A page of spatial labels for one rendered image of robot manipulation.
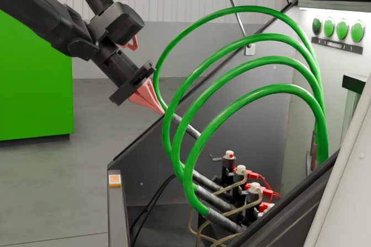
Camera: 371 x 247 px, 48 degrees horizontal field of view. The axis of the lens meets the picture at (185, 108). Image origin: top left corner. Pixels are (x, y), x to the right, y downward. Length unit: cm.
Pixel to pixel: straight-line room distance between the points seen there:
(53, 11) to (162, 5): 677
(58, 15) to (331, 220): 52
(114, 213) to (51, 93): 318
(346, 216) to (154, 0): 699
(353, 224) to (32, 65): 369
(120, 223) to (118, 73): 34
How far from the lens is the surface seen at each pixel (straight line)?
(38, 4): 72
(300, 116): 122
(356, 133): 56
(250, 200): 77
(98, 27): 80
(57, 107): 415
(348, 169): 56
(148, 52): 743
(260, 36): 77
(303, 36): 92
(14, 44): 400
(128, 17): 79
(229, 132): 123
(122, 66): 81
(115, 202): 104
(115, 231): 93
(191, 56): 766
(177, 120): 97
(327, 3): 105
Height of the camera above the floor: 144
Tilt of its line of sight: 15 degrees down
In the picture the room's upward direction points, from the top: 3 degrees clockwise
